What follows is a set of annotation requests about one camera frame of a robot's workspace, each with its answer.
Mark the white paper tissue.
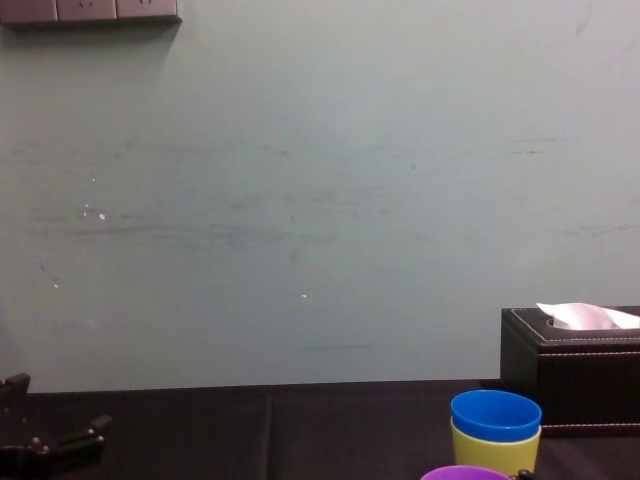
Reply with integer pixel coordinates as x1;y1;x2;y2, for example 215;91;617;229
535;301;640;332

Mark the blue plastic cup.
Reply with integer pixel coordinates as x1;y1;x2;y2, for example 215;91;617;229
450;389;543;445

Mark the black table cloth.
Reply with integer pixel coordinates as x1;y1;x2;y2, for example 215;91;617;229
0;378;640;480

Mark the purple plastic cup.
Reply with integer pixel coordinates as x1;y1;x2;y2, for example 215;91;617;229
420;465;511;480

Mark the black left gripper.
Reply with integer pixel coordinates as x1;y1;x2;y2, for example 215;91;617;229
0;372;113;480

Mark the grey wall socket panel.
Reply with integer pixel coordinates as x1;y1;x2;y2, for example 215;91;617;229
0;0;183;26

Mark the yellow plastic cup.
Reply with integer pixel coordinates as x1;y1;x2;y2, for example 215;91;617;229
450;417;542;477

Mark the black leather tissue box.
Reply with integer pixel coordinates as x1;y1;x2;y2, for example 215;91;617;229
500;305;640;438

